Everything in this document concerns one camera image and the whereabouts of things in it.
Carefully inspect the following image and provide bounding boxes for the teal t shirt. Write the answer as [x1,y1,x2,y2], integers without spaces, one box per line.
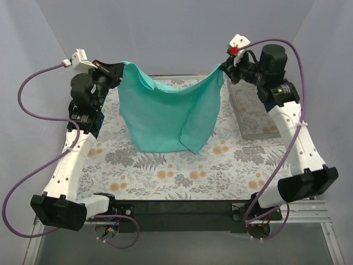
[117,61,225,153]

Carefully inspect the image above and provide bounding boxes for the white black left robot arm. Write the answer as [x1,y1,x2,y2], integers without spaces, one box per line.
[30,60,124,231]

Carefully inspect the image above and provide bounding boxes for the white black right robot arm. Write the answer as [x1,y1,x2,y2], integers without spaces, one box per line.
[221,44,338,221]

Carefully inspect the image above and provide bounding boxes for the clear plastic bin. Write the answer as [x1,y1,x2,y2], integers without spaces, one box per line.
[226,79,280,140]

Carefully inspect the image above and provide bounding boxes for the floral patterned table mat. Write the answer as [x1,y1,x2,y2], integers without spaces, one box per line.
[77,84,291,200]

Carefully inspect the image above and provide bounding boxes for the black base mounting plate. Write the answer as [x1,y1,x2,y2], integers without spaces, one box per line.
[93,200,284,234]

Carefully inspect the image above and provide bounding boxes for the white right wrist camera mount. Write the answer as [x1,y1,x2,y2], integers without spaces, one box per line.
[227,34,251,66]

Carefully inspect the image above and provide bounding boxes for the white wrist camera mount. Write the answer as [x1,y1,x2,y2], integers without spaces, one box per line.
[62,49,98,73]
[227,34,251,66]

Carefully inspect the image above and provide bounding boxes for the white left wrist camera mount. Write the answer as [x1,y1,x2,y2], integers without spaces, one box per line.
[62,49,98,73]

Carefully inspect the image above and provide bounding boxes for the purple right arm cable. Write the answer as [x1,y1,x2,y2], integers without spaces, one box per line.
[237,38,306,241]

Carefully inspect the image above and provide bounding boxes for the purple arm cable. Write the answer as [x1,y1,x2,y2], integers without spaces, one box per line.
[2,62,139,250]
[237,38,306,241]

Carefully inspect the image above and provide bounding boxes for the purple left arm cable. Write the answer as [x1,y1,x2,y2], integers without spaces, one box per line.
[2,62,139,250]

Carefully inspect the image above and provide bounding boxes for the aluminium frame rail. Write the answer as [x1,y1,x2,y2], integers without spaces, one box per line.
[245,200,331,224]

